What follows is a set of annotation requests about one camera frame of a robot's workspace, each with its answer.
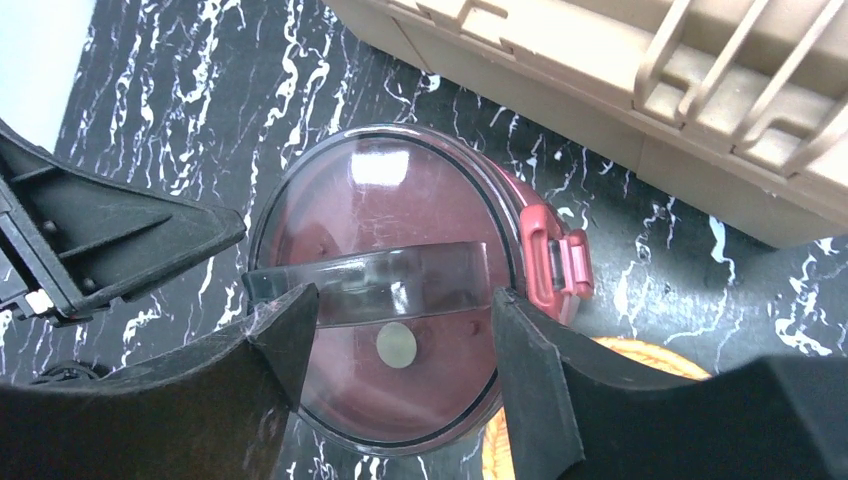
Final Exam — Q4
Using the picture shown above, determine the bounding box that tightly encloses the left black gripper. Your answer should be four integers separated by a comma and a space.
1, 124, 246, 325

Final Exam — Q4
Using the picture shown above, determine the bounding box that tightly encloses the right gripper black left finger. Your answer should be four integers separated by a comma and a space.
1, 284, 318, 479

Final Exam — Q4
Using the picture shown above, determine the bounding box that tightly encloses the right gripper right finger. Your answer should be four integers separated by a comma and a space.
492, 288, 847, 479

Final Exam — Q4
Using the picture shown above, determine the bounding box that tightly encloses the red steel lunch bowl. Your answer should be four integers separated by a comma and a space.
493, 162, 571, 326

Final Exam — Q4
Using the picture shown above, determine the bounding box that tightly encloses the dark transparent round lid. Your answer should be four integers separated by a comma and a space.
241, 123, 528, 457

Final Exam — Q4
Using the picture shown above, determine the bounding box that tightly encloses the tan plastic toolbox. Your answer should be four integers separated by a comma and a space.
331, 1, 847, 248

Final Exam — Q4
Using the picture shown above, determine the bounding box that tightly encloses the red lunch box clip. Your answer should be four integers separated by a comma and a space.
520, 204, 594, 325

